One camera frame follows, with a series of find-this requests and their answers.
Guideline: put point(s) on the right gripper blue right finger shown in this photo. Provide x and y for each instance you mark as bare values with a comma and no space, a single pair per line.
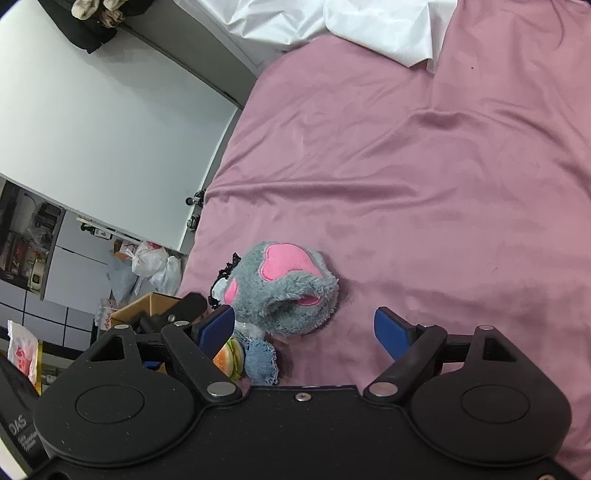
394,333

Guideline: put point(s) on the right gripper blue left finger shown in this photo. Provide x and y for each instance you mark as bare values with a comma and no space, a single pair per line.
212,333

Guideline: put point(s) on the plush hamburger toy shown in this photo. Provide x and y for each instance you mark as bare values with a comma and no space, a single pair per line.
231,359

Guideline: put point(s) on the blue denim fabric piece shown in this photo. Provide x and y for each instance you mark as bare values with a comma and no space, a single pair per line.
261,363

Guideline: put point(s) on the grey pink plush paw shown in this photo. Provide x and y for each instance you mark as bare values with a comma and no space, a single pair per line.
282,288

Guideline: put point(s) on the cardboard box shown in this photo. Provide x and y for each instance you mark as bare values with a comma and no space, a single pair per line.
138,311

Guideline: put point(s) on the white plastic bag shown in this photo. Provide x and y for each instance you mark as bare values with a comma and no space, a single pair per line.
161,269

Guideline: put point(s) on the pink bed sheet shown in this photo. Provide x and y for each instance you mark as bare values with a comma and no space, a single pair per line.
459,197

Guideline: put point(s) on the storage shelf unit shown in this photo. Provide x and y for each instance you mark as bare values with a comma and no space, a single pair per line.
29,229

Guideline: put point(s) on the grey door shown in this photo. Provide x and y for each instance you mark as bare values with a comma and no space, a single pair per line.
181,38

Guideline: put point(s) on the white draped cloth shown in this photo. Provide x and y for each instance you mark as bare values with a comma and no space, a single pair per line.
405,31

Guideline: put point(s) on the black bag on door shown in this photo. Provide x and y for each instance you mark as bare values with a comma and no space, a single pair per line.
90,24

